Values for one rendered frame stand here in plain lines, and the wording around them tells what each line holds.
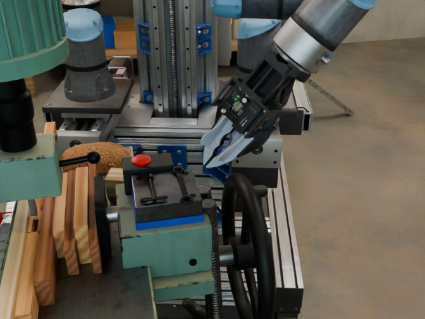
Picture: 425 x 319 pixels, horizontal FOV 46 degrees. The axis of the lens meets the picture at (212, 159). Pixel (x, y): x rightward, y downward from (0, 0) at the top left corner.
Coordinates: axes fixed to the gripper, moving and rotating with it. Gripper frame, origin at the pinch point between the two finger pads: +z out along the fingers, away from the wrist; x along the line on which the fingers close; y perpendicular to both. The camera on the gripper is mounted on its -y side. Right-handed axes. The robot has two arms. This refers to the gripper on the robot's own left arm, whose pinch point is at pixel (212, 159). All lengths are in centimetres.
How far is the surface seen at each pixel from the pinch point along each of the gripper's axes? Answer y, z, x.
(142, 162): 7.2, 5.6, -6.2
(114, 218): 10.1, 14.1, -3.3
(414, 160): -222, 8, 31
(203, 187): 0.7, 4.2, 2.1
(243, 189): -4.7, 1.8, 6.1
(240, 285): -17.1, 21.8, 16.5
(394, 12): -411, -52, -63
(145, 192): 9.7, 7.1, -2.1
